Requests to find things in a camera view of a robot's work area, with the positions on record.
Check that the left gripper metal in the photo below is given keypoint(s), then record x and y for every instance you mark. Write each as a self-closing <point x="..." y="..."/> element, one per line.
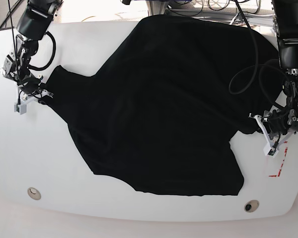
<point x="284" y="119"/>

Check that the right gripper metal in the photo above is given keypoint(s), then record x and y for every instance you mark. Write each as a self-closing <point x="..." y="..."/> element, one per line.
<point x="16" y="63"/>

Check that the black t-shirt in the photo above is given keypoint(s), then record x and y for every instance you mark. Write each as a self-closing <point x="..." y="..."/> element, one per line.
<point x="160" y="113"/>

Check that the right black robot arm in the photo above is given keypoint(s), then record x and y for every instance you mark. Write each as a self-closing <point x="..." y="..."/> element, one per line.
<point x="32" y="27"/>

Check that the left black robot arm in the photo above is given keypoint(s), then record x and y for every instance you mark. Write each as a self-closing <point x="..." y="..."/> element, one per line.
<point x="286" y="28"/>

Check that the red tape rectangle marking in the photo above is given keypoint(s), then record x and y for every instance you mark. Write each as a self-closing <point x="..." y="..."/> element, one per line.
<point x="275" y="164"/>

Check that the right table grommet hole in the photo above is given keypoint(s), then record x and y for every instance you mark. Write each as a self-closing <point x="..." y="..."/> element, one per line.
<point x="251" y="206"/>

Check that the table grommet hole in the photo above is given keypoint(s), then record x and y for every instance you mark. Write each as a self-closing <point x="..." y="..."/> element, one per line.
<point x="34" y="193"/>
<point x="251" y="206"/>

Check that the left table grommet hole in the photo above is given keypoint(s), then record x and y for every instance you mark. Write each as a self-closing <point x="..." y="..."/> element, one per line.
<point x="34" y="193"/>

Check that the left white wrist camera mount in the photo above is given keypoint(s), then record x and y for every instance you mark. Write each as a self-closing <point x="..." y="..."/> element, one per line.
<point x="273" y="140"/>

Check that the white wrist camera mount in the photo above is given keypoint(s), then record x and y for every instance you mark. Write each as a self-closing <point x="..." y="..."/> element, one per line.
<point x="273" y="140"/>
<point x="27" y="99"/>

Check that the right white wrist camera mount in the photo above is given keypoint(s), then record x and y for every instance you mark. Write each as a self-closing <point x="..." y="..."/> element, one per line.
<point x="27" y="99"/>

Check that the aluminium frame stand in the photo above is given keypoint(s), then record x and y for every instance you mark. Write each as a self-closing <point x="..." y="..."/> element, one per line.
<point x="157" y="7"/>

